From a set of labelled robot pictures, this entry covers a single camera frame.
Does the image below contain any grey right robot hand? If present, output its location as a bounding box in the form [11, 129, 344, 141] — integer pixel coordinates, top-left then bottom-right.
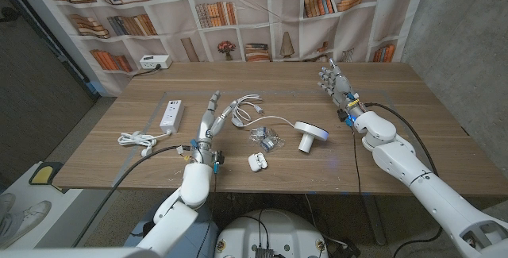
[317, 58, 366, 122]

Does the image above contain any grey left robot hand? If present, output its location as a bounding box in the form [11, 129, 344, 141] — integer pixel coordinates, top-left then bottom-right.
[190, 90, 239, 166]

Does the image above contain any white AirPods case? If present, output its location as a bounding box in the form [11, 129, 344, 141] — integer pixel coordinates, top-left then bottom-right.
[248, 152, 269, 173]

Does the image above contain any white power strip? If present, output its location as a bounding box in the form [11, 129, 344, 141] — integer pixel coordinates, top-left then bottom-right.
[159, 99, 186, 135]

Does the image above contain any white round charger stand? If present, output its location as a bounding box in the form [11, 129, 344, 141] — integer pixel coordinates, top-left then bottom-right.
[293, 120, 330, 155]

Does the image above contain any clear plastic bag with parts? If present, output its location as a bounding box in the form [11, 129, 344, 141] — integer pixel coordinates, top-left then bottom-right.
[248, 125, 286, 152]

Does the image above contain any white outlet box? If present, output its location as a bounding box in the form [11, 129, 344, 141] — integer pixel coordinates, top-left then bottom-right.
[139, 54, 173, 71]

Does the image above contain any printed bookshelf backdrop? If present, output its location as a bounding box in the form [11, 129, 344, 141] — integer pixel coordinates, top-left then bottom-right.
[7, 0, 432, 96]

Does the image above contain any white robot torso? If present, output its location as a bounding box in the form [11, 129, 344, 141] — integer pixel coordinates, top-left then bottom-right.
[214, 209, 329, 258]

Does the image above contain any grey table leg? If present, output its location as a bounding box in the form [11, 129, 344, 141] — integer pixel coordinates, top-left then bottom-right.
[363, 194, 388, 247]

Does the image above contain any white low platform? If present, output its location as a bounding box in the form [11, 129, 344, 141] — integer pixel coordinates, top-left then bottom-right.
[0, 162, 120, 251]

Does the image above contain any yellow black foot pedal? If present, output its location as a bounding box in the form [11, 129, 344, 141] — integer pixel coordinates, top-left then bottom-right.
[28, 161, 64, 186]

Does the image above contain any white sneaker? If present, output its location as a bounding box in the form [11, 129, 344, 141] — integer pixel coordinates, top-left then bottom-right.
[0, 192, 17, 219]
[0, 200, 52, 249]

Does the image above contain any white USB cable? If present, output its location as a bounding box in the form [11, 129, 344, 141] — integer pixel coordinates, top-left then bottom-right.
[230, 93, 297, 129]

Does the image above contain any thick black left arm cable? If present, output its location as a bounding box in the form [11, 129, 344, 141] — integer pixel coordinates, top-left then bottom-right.
[71, 144, 192, 248]

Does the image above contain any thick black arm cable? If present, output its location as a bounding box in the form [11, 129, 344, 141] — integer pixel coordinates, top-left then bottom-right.
[364, 102, 444, 258]
[71, 144, 192, 248]

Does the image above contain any white bundled power cord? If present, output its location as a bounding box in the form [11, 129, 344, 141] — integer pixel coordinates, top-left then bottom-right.
[117, 129, 172, 158]

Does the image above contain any thin black hanging wire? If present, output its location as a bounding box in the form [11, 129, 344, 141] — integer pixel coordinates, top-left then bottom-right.
[351, 126, 364, 195]

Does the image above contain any black outlet box cable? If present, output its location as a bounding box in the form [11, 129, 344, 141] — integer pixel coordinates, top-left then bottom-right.
[132, 64, 163, 79]

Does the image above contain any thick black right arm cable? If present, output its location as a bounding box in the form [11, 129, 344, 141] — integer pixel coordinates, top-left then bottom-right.
[364, 102, 444, 258]

